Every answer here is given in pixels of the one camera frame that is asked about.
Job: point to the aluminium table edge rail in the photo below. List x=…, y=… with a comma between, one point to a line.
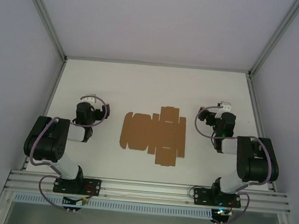
x=156, y=64
x=51, y=94
x=255, y=109

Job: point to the aluminium mounting rail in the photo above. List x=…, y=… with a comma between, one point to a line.
x=144, y=191

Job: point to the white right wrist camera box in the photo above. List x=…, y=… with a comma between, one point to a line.
x=225, y=106

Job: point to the brown cardboard box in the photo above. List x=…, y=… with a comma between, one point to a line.
x=163, y=134

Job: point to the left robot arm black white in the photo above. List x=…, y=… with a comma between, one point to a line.
x=43, y=144

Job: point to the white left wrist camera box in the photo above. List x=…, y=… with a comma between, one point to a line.
x=88, y=98

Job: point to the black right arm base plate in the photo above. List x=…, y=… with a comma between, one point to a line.
x=202, y=196

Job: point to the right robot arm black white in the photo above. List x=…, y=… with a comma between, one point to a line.
x=255, y=164

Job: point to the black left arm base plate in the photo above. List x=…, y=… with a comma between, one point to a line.
x=92, y=187

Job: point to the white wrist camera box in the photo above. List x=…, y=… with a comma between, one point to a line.
x=88, y=98
x=225, y=106

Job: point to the aluminium frame post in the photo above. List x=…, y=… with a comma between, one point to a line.
x=42, y=14
x=276, y=36

